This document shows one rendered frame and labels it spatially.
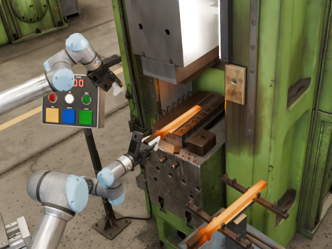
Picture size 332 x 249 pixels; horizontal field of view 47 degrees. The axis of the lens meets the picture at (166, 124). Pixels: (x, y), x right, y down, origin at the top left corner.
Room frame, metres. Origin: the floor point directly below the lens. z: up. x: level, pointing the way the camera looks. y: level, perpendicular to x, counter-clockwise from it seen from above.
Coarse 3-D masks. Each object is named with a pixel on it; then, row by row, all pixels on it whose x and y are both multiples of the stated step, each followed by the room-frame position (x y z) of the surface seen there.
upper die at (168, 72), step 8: (216, 48) 1.69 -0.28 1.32; (144, 56) 1.59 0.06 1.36; (208, 56) 1.64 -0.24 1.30; (216, 56) 1.69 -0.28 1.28; (144, 64) 1.59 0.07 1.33; (152, 64) 1.55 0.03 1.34; (160, 64) 1.52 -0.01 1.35; (168, 64) 1.49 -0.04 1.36; (192, 64) 1.55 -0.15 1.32; (200, 64) 1.59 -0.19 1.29; (144, 72) 1.59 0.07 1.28; (152, 72) 1.56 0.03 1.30; (160, 72) 1.52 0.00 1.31; (168, 72) 1.49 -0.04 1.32; (176, 72) 1.47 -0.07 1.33; (184, 72) 1.50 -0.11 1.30; (192, 72) 1.55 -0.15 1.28; (168, 80) 1.49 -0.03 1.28; (176, 80) 1.46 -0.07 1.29
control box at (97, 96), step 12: (84, 84) 1.79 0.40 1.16; (48, 96) 1.82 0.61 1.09; (60, 96) 1.80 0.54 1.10; (96, 96) 1.74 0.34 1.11; (60, 108) 1.77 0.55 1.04; (72, 108) 1.75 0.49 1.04; (84, 108) 1.73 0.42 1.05; (96, 108) 1.71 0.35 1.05; (60, 120) 1.74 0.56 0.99; (96, 120) 1.68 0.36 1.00
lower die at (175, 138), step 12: (192, 96) 1.84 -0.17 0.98; (204, 96) 1.81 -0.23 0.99; (216, 96) 1.78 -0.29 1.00; (180, 108) 1.73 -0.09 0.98; (204, 108) 1.68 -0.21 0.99; (216, 108) 1.68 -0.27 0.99; (168, 120) 1.61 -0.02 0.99; (204, 120) 1.60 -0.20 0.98; (180, 132) 1.49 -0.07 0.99; (180, 144) 1.47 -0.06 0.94
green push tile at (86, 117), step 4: (80, 112) 1.72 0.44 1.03; (84, 112) 1.71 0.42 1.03; (88, 112) 1.71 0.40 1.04; (92, 112) 1.71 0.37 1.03; (80, 116) 1.71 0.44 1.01; (84, 116) 1.70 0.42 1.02; (88, 116) 1.70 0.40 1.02; (92, 116) 1.70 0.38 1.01; (80, 120) 1.70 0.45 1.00; (84, 120) 1.69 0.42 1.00; (88, 120) 1.69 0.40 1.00; (88, 124) 1.68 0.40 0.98
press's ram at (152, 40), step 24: (144, 0) 1.55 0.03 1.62; (168, 0) 1.46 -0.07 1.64; (192, 0) 1.49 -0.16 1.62; (216, 0) 1.61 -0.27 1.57; (144, 24) 1.56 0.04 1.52; (168, 24) 1.47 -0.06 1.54; (192, 24) 1.48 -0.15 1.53; (216, 24) 1.60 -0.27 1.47; (144, 48) 1.58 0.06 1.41; (168, 48) 1.48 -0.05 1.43; (192, 48) 1.47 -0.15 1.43
